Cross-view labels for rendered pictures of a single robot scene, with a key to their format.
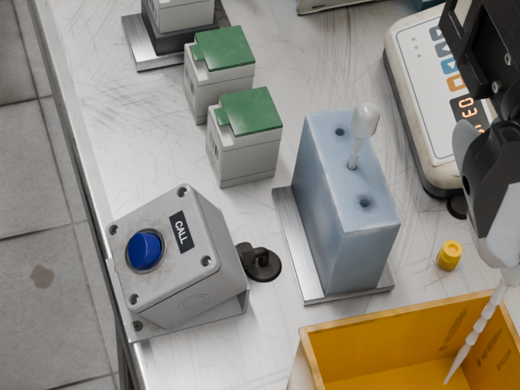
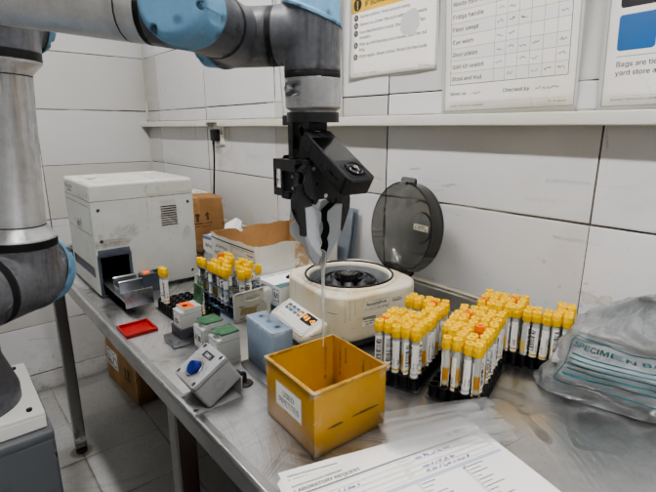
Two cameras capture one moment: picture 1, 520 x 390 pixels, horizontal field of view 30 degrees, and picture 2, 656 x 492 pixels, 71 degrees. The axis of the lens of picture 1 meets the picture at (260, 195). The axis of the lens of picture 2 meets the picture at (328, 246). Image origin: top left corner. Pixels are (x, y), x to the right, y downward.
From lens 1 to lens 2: 0.43 m
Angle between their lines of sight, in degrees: 43
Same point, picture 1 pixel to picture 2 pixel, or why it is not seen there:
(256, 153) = (231, 346)
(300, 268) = (261, 377)
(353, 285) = not seen: hidden behind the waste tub
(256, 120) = (227, 330)
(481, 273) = not seen: hidden behind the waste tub
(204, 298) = (224, 382)
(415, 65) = (283, 316)
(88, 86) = (153, 356)
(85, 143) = (157, 370)
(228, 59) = (212, 320)
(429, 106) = (293, 323)
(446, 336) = (323, 366)
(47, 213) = not seen: outside the picture
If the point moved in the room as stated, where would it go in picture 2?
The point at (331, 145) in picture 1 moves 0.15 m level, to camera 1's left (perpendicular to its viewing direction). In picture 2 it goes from (259, 318) to (172, 327)
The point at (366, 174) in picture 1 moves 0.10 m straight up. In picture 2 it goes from (274, 321) to (272, 267)
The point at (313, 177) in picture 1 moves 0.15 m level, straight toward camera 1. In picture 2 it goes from (255, 336) to (256, 379)
